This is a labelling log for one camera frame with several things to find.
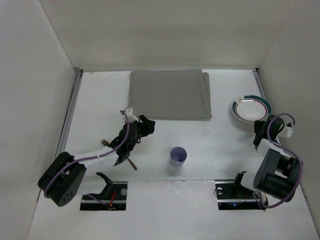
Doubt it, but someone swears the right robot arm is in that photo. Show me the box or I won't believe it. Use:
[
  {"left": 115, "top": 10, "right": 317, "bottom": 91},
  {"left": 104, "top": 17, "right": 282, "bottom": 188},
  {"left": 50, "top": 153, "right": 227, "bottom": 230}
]
[{"left": 253, "top": 114, "right": 301, "bottom": 203}]

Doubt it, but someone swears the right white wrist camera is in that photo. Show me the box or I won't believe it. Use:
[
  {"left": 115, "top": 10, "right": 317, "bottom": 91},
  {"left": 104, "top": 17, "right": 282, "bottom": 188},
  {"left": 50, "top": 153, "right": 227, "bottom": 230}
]
[{"left": 277, "top": 122, "right": 294, "bottom": 138}]

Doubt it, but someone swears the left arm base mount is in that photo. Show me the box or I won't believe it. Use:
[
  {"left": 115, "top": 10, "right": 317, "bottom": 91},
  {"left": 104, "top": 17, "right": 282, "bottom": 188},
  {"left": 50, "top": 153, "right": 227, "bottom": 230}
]
[{"left": 80, "top": 172, "right": 128, "bottom": 211}]

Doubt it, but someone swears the grey cloth placemat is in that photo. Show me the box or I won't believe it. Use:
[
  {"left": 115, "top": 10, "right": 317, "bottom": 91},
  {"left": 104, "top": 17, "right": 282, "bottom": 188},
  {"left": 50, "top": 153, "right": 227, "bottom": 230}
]
[{"left": 127, "top": 69, "right": 212, "bottom": 121}]

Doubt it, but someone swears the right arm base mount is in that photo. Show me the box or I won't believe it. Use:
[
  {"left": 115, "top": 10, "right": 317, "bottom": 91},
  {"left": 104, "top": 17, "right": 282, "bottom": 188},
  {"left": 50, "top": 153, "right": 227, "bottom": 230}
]
[{"left": 213, "top": 171, "right": 266, "bottom": 211}]

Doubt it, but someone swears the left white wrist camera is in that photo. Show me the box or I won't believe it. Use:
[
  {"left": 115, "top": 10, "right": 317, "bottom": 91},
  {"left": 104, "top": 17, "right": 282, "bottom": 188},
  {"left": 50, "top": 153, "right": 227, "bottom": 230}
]
[{"left": 120, "top": 107, "right": 139, "bottom": 123}]

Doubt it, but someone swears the purple plastic cup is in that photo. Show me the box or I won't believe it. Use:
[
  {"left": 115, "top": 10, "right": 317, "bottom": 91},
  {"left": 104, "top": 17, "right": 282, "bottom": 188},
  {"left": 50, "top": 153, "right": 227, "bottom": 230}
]
[{"left": 170, "top": 146, "right": 188, "bottom": 167}]

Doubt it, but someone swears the brown wooden fork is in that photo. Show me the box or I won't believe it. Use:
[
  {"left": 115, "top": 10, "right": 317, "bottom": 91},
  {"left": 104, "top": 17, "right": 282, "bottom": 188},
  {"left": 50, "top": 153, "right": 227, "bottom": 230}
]
[{"left": 100, "top": 139, "right": 109, "bottom": 147}]

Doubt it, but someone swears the white plate with green rim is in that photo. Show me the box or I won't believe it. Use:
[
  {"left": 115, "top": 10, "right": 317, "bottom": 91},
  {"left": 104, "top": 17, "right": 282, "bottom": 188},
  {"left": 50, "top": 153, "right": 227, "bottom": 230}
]
[{"left": 231, "top": 95, "right": 272, "bottom": 123}]

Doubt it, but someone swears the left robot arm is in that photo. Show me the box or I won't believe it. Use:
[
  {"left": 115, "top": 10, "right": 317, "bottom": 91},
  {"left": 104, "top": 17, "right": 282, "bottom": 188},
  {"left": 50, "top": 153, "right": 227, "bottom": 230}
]
[{"left": 37, "top": 108, "right": 156, "bottom": 207}]

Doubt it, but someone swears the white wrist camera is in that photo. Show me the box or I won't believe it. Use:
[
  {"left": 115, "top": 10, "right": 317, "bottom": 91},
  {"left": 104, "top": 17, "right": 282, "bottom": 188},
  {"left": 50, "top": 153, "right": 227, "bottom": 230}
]
[
  {"left": 120, "top": 107, "right": 139, "bottom": 123},
  {"left": 277, "top": 122, "right": 294, "bottom": 138}
]

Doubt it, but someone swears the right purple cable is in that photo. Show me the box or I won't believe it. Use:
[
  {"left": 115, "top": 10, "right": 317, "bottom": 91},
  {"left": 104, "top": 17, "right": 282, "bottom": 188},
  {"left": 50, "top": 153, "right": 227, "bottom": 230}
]
[{"left": 252, "top": 113, "right": 305, "bottom": 210}]

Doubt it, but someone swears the brown wooden spoon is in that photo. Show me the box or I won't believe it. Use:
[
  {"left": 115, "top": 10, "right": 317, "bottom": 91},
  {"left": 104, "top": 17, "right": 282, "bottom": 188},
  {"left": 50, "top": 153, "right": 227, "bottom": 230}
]
[{"left": 127, "top": 158, "right": 138, "bottom": 171}]

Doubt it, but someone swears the purple cable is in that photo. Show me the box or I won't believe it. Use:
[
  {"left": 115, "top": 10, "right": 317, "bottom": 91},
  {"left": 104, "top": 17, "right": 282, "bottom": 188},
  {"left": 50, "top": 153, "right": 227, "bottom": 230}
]
[
  {"left": 43, "top": 110, "right": 131, "bottom": 208},
  {"left": 252, "top": 113, "right": 305, "bottom": 210}
]

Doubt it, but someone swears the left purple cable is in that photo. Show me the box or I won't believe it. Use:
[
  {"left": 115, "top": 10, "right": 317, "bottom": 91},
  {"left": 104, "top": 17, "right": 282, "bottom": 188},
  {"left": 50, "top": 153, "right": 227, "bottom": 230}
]
[{"left": 43, "top": 110, "right": 131, "bottom": 208}]

